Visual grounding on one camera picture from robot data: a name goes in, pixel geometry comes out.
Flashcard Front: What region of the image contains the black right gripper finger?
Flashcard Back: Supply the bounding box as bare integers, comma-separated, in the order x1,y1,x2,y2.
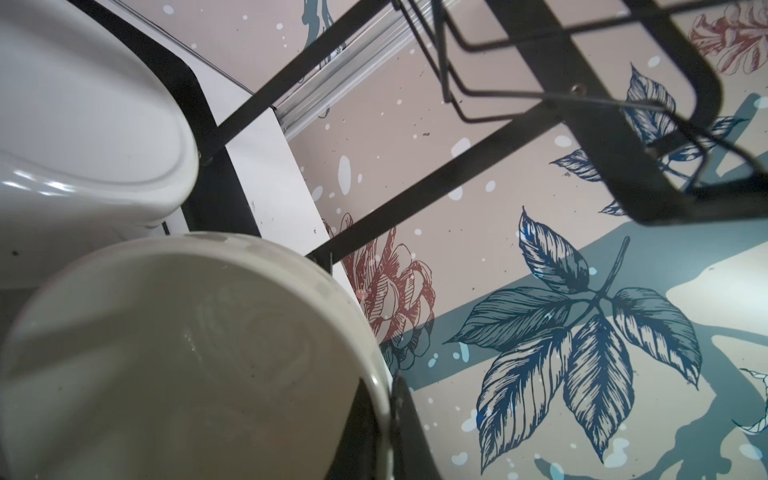
326,376,441,479

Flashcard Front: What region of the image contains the cream ceramic bowl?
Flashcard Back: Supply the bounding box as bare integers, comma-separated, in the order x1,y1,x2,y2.
1,232,393,479

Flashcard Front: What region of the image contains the white plastic bowl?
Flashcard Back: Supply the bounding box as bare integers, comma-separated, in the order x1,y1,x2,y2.
1,1,198,289

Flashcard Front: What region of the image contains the aluminium frame corner post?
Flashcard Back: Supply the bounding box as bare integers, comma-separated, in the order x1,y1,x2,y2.
275,1,415,140

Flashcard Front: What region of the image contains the black wire dish rack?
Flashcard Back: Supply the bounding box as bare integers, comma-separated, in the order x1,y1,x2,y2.
65,0,768,274

